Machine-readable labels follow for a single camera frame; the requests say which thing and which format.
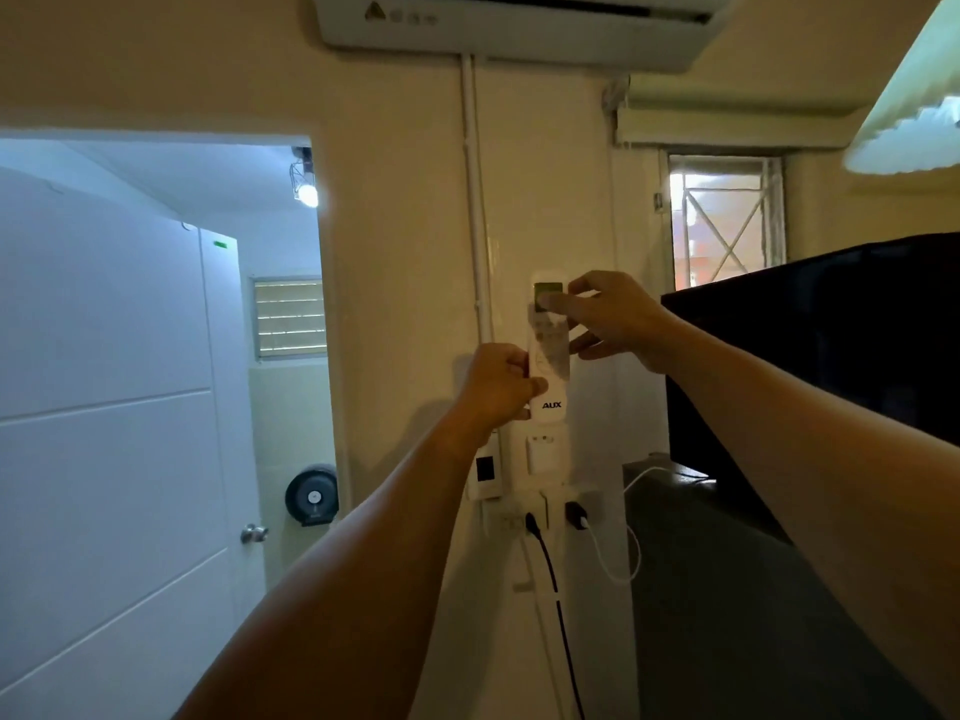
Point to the black television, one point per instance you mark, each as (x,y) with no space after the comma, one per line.
(825,352)

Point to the person's left thumb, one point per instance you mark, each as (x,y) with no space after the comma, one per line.
(534,387)

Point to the bright light bulb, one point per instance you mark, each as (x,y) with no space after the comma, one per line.
(306,188)

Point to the white ceiling lamp shade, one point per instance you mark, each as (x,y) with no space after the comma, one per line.
(911,97)

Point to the white air conditioner remote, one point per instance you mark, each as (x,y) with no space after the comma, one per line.
(549,367)

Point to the dark cabinet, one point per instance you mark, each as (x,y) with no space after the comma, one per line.
(750,607)

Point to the person's left forearm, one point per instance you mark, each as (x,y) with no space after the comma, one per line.
(337,592)

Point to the black toilet paper dispenser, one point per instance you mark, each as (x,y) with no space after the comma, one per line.
(311,496)

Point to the white door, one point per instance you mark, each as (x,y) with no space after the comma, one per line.
(112,457)

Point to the black charger plug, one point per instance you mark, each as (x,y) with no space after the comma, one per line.
(576,515)

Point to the person's left hand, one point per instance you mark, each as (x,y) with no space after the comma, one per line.
(491,386)

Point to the rolled window blind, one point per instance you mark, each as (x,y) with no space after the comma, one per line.
(731,112)

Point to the white wall outlet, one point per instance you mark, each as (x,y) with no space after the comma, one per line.
(536,509)

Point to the white remote wall holder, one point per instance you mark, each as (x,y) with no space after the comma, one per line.
(541,453)

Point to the window with white grille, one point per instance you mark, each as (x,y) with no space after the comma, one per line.
(724,217)

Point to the louvered bathroom window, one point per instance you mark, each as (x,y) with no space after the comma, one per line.
(291,317)

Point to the person's right forearm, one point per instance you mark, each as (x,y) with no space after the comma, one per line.
(825,472)

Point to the person's right thumb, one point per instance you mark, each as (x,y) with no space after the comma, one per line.
(583,343)

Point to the white pipe conduit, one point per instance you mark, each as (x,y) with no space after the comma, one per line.
(476,202)

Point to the silver door knob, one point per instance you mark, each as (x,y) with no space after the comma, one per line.
(253,533)

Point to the white wall switch box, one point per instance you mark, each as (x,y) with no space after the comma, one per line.
(486,472)

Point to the white wall air conditioner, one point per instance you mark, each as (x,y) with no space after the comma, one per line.
(525,26)

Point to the person's right hand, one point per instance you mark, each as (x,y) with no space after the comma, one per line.
(619,318)

